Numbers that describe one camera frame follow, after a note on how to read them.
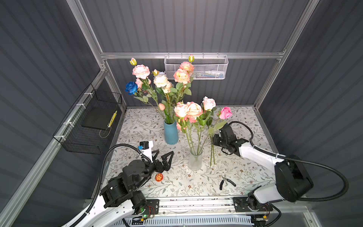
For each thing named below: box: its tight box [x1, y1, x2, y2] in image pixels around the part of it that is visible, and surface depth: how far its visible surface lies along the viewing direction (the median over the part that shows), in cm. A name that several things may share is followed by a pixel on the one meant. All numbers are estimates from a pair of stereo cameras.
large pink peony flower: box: [129, 57, 171, 123], surface depth 67 cm
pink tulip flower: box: [158, 102, 171, 124], surface depth 83 cm
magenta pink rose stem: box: [207, 106, 233, 166], surface depth 61 cm
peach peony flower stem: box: [170, 53, 195, 114], surface depth 69 cm
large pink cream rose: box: [173, 101, 204, 156], surface depth 58 cm
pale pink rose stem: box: [197, 96, 217, 154], surface depth 63 cm
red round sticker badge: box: [155, 173, 165, 183], surface depth 86 cm
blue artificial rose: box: [124, 81, 160, 112], surface depth 73 cm
